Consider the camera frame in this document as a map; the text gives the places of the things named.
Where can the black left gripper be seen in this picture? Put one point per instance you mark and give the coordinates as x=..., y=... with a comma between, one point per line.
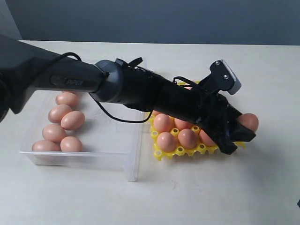
x=218, y=118

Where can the brown egg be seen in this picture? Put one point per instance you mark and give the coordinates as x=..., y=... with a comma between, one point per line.
x=54, y=133
x=155, y=113
x=67, y=98
x=56, y=114
x=163, y=123
x=166, y=142
x=187, y=139
x=45, y=146
x=181, y=124
x=72, y=120
x=205, y=139
x=71, y=144
x=249, y=121

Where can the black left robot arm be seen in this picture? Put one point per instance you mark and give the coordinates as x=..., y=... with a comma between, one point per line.
x=25, y=69

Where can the yellow plastic egg tray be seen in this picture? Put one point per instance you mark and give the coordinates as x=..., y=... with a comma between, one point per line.
x=179, y=150

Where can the clear plastic bin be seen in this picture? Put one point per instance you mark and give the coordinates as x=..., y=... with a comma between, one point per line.
x=107, y=144

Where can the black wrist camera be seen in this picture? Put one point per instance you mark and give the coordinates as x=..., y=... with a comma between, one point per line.
x=221, y=78

